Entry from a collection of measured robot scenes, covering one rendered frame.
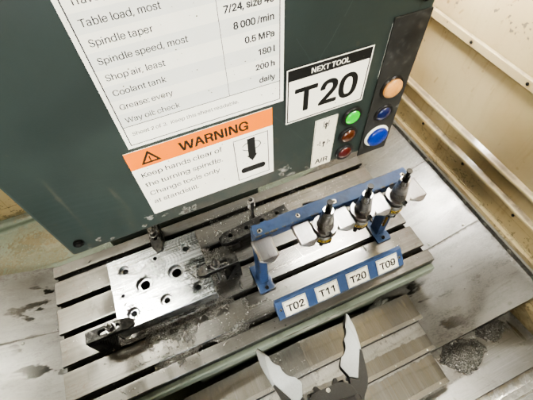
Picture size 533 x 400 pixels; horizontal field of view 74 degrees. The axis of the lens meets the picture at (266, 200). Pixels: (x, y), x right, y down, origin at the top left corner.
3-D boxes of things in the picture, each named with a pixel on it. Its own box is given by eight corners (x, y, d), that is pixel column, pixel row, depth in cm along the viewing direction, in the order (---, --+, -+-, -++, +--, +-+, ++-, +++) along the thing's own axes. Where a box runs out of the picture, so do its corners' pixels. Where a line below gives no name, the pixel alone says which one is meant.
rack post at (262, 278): (276, 288, 115) (275, 248, 90) (260, 294, 114) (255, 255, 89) (263, 262, 120) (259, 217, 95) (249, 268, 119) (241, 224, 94)
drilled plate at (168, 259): (219, 298, 110) (216, 292, 106) (125, 336, 104) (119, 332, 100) (197, 237, 122) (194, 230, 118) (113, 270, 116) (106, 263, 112)
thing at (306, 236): (321, 242, 89) (321, 241, 89) (302, 250, 88) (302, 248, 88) (308, 221, 93) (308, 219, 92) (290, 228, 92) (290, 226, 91)
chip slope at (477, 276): (506, 312, 136) (550, 288, 114) (347, 394, 122) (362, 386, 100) (377, 153, 182) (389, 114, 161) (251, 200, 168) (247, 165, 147)
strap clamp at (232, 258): (242, 274, 118) (238, 255, 106) (205, 290, 115) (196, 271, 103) (239, 266, 120) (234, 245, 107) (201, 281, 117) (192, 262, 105)
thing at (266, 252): (281, 259, 87) (281, 257, 87) (262, 267, 86) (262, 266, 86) (270, 236, 91) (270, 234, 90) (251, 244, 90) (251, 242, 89)
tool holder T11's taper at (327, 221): (331, 215, 92) (334, 200, 86) (336, 229, 89) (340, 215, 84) (314, 218, 91) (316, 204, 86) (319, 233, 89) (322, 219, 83)
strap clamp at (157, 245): (171, 261, 121) (159, 241, 109) (162, 265, 121) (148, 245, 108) (162, 231, 128) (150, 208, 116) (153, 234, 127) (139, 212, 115)
